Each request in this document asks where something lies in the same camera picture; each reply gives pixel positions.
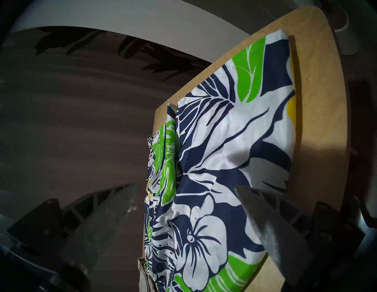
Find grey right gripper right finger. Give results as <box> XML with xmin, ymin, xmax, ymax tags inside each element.
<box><xmin>234</xmin><ymin>185</ymin><xmax>366</xmax><ymax>287</ymax></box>

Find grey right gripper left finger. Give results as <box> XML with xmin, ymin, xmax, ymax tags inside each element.
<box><xmin>7</xmin><ymin>182</ymin><xmax>140</xmax><ymax>276</ymax></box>

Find floral print shorts with drawstring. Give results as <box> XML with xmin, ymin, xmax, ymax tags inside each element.
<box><xmin>138</xmin><ymin>29</ymin><xmax>297</xmax><ymax>292</ymax></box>

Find light wooden table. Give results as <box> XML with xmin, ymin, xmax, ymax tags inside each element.
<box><xmin>141</xmin><ymin>6</ymin><xmax>352</xmax><ymax>292</ymax></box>

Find tall dark leafy plant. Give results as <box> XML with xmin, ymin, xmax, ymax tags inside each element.
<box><xmin>34</xmin><ymin>26</ymin><xmax>212</xmax><ymax>81</ymax></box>

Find white round plant pot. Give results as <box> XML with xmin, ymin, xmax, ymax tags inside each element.
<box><xmin>333</xmin><ymin>6</ymin><xmax>361</xmax><ymax>56</ymax></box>

